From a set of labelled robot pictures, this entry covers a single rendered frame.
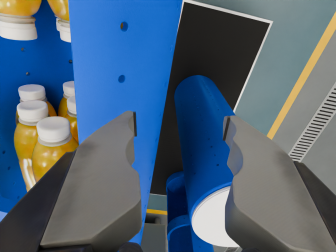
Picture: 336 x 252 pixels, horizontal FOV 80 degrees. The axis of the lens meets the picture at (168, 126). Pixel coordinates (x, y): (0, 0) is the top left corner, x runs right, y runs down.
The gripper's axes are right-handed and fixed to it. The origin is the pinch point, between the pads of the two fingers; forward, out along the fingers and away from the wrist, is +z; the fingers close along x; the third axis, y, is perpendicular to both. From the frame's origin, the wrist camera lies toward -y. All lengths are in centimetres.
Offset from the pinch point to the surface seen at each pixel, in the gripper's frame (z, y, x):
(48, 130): 10.1, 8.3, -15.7
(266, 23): 115, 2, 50
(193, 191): 29, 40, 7
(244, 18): 114, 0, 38
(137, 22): 7.6, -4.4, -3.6
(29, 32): 15.5, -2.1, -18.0
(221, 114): 61, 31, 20
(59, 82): 28.3, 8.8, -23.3
